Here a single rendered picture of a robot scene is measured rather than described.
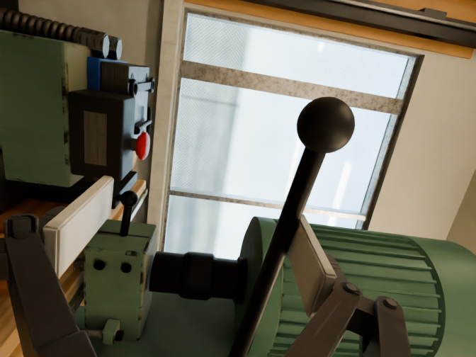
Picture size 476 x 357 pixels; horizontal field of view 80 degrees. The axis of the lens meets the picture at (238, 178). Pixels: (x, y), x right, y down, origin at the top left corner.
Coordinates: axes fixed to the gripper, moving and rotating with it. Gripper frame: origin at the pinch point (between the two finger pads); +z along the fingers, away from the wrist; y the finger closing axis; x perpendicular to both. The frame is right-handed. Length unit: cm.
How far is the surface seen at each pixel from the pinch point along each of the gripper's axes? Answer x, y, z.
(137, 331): -23.3, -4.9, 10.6
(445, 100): 24, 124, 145
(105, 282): -16.1, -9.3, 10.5
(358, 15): 50, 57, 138
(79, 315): -35.1, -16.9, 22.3
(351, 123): 8.7, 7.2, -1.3
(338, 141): 7.6, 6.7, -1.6
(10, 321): -16.0, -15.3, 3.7
